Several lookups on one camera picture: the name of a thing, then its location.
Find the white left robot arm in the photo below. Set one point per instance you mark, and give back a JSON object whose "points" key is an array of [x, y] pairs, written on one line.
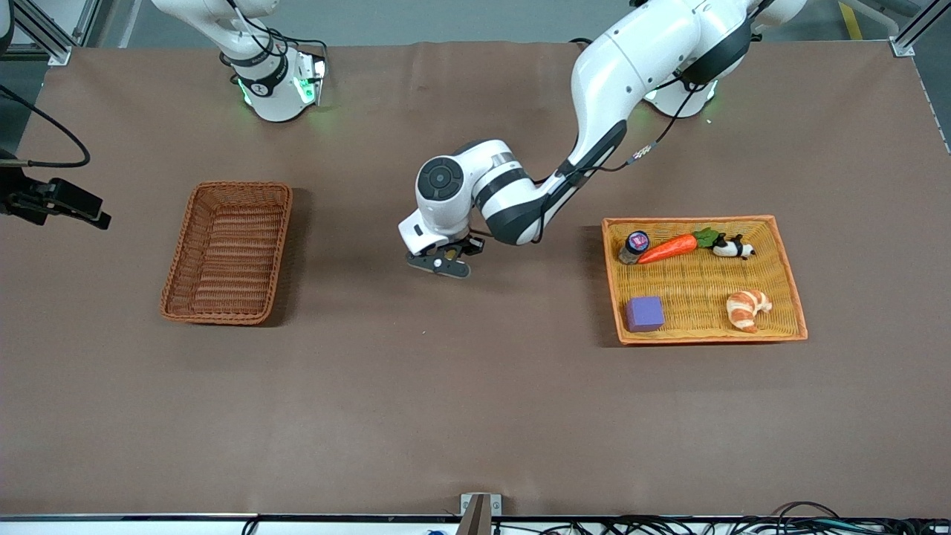
{"points": [[631, 67]]}

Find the brown table cover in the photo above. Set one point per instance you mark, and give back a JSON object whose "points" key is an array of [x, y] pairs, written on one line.
{"points": [[475, 401]]}

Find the toy croissant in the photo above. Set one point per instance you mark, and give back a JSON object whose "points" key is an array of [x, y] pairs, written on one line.
{"points": [[747, 308]]}

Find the yellow wicker basket orange rim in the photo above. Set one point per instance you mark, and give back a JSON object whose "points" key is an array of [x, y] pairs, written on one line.
{"points": [[691, 286]]}

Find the small jar with blue lid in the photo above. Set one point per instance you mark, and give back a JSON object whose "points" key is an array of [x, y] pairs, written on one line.
{"points": [[635, 245]]}

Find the brown wicker basket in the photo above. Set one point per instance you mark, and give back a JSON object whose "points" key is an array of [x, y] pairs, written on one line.
{"points": [[226, 256]]}

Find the toy panda figure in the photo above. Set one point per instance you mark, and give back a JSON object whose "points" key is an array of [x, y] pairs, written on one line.
{"points": [[732, 247]]}

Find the aluminium table edge rail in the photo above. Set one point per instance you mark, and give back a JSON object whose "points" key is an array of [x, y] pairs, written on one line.
{"points": [[148, 517]]}

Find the metal table edge bracket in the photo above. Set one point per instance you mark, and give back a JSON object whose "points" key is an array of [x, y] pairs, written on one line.
{"points": [[480, 513]]}

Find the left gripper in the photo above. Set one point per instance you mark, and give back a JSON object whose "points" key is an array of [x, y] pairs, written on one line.
{"points": [[469, 244]]}

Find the orange toy carrot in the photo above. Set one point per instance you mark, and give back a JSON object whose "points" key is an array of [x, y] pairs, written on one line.
{"points": [[669, 248]]}

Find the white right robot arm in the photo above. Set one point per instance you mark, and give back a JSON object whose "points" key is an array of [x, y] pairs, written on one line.
{"points": [[264, 82]]}

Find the purple foam cube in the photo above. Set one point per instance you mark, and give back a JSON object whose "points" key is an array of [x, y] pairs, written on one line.
{"points": [[644, 313]]}

